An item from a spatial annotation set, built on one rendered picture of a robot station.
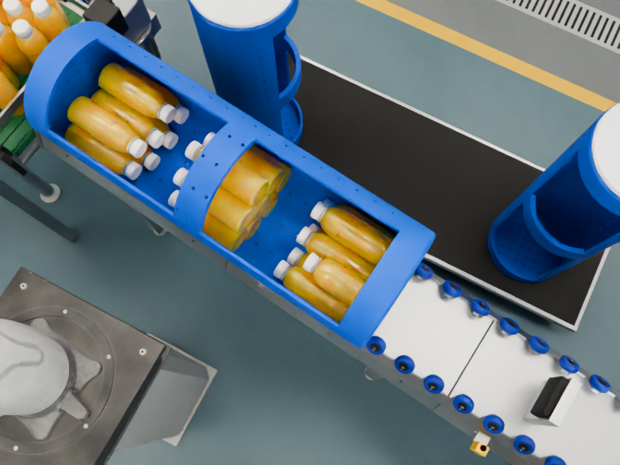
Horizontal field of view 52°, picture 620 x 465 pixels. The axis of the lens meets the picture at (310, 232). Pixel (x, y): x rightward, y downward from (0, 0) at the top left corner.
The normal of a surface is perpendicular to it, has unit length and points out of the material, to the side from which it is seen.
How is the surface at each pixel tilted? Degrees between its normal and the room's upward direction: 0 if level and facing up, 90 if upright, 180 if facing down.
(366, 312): 39
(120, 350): 5
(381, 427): 0
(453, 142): 0
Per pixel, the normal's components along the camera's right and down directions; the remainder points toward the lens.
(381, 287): -0.16, -0.03
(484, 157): 0.00, -0.25
